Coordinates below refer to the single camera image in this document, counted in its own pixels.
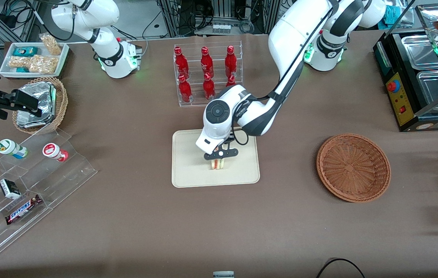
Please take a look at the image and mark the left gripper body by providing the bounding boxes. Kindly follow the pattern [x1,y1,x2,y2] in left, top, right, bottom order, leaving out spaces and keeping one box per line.
[196,129,240,160]

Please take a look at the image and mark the beige rectangular tray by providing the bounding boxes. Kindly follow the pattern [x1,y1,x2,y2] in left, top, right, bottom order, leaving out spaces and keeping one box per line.
[172,127,260,188]

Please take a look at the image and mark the tan wicker basket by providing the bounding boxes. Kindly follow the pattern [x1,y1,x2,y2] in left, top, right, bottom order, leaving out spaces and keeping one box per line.
[12,77,69,135]

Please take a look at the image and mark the white rectangular snack tray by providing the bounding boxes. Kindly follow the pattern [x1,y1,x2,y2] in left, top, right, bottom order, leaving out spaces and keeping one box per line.
[0,42,70,79]

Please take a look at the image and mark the round brown wicker basket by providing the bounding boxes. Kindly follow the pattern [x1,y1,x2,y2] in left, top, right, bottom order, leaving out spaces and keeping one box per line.
[316,133,391,203]

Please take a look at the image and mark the silver foil wrapped packs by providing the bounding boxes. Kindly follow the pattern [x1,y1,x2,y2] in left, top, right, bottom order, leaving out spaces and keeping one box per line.
[16,82,57,129]

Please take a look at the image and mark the large clear snack bag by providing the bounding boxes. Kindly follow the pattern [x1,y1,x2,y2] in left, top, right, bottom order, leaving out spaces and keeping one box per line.
[8,55,60,74]

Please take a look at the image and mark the clear acrylic bottle rack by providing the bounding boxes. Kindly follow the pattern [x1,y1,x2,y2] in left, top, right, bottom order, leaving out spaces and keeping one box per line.
[173,41,244,107]

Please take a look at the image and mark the green cap yogurt bottle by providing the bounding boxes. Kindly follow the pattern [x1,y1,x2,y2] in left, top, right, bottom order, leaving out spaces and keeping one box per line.
[0,139,29,159]

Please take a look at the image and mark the red cap yogurt bottle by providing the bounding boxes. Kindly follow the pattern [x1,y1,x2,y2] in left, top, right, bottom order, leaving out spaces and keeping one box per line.
[42,143,69,162]

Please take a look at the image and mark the teal snack box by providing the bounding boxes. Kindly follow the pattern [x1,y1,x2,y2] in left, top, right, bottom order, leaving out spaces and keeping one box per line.
[13,46,38,57]

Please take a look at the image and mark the small clear peanut bag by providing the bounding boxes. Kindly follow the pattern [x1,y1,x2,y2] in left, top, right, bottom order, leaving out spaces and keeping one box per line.
[39,33,62,56]

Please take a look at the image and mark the clear acrylic stepped shelf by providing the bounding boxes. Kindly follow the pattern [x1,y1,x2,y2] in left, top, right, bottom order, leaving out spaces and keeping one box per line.
[0,129,98,263]

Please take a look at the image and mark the small black white box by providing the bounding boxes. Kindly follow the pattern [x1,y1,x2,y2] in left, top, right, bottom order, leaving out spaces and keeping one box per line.
[0,179,22,200]

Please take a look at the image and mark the snickers chocolate bar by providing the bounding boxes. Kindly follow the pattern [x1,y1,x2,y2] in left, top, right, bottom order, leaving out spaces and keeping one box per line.
[5,194,43,225]

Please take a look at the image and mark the black food warmer cabinet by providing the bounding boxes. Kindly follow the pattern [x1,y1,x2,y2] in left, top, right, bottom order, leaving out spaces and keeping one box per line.
[373,4,438,132]

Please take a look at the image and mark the teal cloth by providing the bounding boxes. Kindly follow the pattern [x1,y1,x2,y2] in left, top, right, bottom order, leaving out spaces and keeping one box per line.
[383,5,408,24]

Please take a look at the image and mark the black cable loop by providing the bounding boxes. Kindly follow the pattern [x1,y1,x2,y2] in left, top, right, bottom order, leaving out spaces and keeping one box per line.
[316,258,365,278]

